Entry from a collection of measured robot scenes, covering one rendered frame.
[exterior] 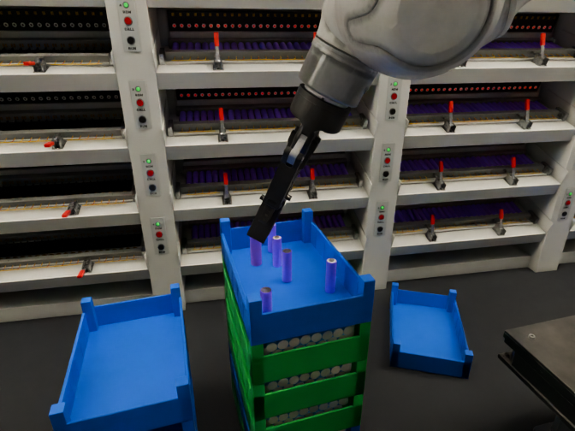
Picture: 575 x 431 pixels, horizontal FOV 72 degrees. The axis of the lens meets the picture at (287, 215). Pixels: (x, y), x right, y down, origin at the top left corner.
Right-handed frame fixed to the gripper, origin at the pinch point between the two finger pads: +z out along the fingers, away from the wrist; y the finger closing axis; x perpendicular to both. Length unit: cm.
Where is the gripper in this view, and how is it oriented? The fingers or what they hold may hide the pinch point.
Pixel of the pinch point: (266, 217)
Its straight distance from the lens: 61.4
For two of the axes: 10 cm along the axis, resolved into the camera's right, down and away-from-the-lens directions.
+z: -4.1, 7.9, 4.6
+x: -8.8, -4.7, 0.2
